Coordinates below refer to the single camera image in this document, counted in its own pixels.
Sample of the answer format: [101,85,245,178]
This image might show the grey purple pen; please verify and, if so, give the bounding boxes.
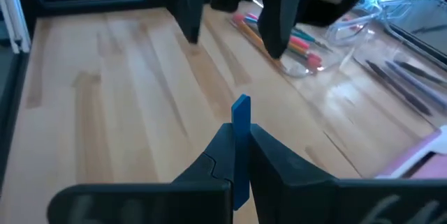
[383,59,447,112]

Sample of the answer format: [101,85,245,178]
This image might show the blue eraser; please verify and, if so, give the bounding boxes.
[230,94,252,211]

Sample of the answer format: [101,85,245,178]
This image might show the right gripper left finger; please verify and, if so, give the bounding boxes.
[46,122,235,224]

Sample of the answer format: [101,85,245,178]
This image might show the blue pencil pink eraser cap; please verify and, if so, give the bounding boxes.
[243,13,261,26]

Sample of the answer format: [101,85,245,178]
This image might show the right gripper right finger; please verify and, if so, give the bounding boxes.
[249,123,447,224]

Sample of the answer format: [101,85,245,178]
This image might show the red eraser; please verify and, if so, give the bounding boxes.
[344,16,366,33]

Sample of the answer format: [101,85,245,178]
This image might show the orange pencil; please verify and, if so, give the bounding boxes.
[232,13,284,70]
[286,43,324,71]

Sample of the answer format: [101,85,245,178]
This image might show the clear plastic bin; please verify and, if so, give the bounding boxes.
[344,35,447,130]
[326,0,434,49]
[228,7,353,78]

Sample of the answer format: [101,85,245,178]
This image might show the purple and black pen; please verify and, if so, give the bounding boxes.
[364,59,434,117]

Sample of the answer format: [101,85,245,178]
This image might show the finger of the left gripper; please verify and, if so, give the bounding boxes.
[257,0,312,60]
[163,0,205,45]

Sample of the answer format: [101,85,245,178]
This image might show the green pencil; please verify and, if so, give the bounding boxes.
[292,27,333,53]

